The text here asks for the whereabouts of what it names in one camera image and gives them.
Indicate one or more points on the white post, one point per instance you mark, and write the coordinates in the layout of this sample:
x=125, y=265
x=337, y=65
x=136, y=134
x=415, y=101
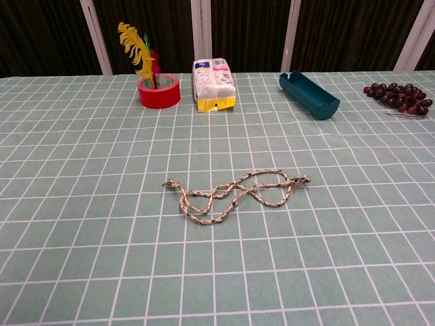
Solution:
x=201, y=30
x=96, y=40
x=414, y=37
x=290, y=34

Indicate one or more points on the yellow paper feather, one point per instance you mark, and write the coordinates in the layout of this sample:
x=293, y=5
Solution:
x=130, y=39

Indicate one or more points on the dark ribbed curtain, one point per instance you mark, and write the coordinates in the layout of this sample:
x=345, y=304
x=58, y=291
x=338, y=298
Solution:
x=40, y=34

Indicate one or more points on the dark red grape bunch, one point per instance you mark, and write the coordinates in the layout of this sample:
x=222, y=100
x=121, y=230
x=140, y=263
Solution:
x=397, y=96

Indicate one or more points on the green checked tablecloth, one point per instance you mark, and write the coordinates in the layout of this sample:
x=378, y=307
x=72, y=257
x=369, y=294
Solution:
x=217, y=271

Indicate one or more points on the teal open box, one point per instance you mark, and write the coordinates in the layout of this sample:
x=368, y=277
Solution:
x=323, y=110

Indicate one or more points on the red artificial flower stem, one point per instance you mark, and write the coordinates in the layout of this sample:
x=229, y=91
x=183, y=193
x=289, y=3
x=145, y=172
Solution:
x=155, y=57

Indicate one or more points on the white tissue packet bundle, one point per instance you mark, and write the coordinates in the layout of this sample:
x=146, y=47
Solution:
x=214, y=88

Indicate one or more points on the green plastic sprig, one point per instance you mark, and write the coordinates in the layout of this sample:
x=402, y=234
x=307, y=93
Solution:
x=147, y=40

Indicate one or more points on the red tape roll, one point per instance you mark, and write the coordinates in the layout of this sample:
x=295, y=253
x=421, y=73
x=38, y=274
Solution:
x=159, y=99

